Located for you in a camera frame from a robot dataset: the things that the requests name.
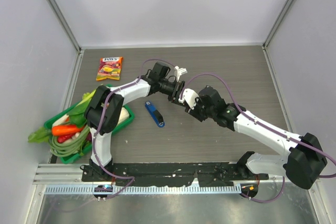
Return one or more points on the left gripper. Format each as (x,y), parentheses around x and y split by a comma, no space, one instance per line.
(179,86)

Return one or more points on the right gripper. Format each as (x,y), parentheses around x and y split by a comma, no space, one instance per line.
(193,112)

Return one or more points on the blue stapler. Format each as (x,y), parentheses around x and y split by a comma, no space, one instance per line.
(155,114)

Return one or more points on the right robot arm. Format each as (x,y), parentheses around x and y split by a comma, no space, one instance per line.
(297,157)

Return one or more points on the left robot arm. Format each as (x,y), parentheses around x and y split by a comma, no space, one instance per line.
(103,112)

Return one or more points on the napa cabbage toy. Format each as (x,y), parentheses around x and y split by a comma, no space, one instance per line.
(123,117)

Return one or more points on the candy snack bag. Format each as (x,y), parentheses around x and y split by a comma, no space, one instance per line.
(109,68)

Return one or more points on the white radish toy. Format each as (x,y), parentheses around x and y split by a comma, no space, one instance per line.
(61,120)

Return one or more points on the orange carrot toy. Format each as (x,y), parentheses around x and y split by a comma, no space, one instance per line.
(61,130)

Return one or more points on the green plastic tray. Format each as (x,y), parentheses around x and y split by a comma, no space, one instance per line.
(74,157)

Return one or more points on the red chili toy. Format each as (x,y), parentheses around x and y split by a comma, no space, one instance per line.
(63,138)

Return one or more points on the green leafy vegetable toy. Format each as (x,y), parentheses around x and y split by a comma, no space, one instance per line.
(40,136)

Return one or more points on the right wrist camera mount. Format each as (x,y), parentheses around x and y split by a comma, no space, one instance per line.
(188,96)

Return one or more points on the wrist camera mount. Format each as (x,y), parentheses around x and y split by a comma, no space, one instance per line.
(188,96)
(178,72)

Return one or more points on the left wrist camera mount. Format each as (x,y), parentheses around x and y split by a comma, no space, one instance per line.
(178,72)

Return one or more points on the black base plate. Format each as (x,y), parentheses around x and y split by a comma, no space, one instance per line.
(209,174)

